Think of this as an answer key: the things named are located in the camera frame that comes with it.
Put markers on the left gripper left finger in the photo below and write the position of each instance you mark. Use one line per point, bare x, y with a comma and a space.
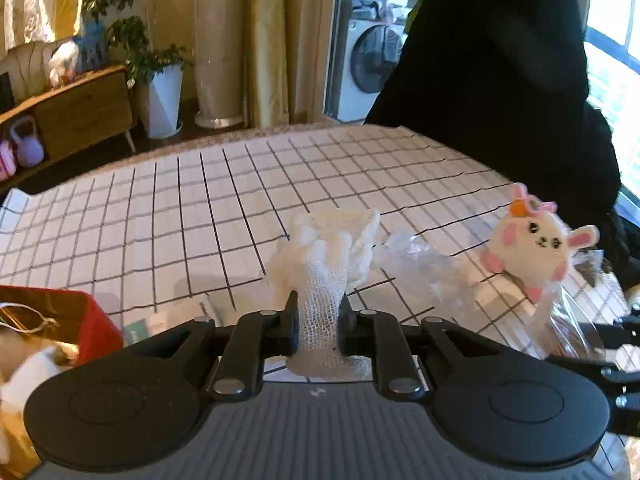
256, 337

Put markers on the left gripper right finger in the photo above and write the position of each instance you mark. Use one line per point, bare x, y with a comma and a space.
379, 337

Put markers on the clear crinkled plastic bag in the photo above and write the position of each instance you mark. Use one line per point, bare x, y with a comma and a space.
427, 276

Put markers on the white gauze cloth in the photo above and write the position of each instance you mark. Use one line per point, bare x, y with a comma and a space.
327, 253

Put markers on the white teal small box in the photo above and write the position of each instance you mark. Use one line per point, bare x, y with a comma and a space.
143, 323

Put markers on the white pink plush toy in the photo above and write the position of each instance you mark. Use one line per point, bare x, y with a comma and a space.
532, 243

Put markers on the white grid tablecloth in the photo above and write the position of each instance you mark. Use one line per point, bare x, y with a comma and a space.
191, 230

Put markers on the red storage box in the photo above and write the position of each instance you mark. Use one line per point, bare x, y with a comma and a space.
44, 332

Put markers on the person in black clothing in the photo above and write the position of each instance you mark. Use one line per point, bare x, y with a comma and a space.
505, 82

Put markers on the wooden sideboard cabinet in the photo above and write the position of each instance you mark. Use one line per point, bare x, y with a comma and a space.
95, 107

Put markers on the purple kettlebell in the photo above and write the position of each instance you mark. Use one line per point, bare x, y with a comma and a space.
29, 149

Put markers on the pink kettlebell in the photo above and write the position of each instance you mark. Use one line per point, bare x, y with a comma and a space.
8, 164

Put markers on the white pot green plant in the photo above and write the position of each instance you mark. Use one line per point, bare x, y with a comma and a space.
155, 75

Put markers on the beige gold curtain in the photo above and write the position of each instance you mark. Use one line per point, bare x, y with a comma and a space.
257, 63

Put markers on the white washing machine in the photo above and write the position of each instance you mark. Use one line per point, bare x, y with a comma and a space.
367, 39

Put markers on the pale plush on cabinet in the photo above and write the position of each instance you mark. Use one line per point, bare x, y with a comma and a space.
63, 64

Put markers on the blue box on cabinet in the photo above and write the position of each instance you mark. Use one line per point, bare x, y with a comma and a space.
92, 46

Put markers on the white lace hanging cloth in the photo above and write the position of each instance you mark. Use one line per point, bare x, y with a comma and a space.
35, 0

